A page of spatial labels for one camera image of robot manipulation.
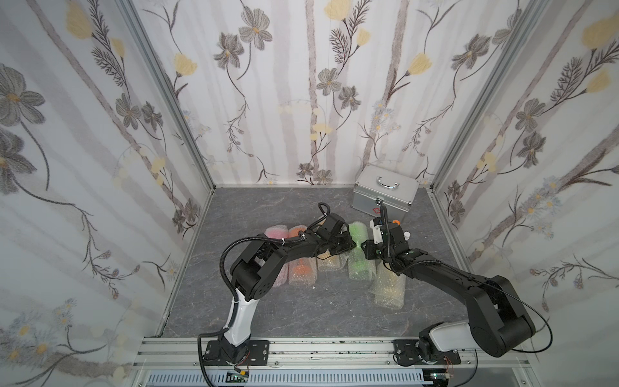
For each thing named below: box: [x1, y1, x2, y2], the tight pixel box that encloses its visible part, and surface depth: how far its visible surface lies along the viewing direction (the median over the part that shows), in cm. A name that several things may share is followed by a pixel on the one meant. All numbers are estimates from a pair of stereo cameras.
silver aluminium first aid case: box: [351, 163, 420, 222], surface depth 103 cm
